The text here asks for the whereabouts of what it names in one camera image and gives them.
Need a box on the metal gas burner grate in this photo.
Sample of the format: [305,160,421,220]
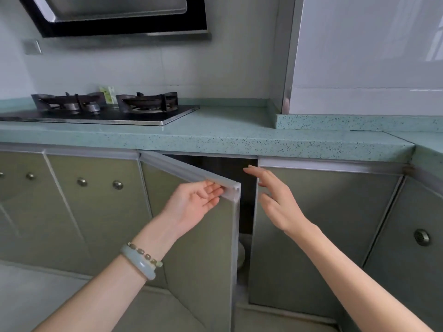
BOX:
[31,92,104,113]
[116,91,179,113]

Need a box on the black steel range hood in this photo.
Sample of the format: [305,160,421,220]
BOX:
[16,0,212,40]

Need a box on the person's left hand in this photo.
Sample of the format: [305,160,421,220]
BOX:
[160,179,226,237]

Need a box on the person's right forearm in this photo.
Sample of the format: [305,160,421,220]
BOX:
[283,219,435,332]

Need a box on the person's right hand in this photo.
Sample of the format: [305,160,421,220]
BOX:
[243,165,314,239]

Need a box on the pale green jade bangle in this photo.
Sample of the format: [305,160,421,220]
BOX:
[120,244,157,281]

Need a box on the small green yellow box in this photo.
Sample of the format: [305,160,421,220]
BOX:
[98,85,117,106]

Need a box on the black glass gas stove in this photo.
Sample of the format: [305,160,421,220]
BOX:
[0,104,201,127]

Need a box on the green glossy cabinet door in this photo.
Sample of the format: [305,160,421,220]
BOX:
[138,151,242,332]
[248,158,406,320]

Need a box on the person's left forearm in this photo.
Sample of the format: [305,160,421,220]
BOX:
[33,214,182,332]

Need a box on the brown beaded bracelet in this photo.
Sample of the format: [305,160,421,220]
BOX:
[127,242,163,268]

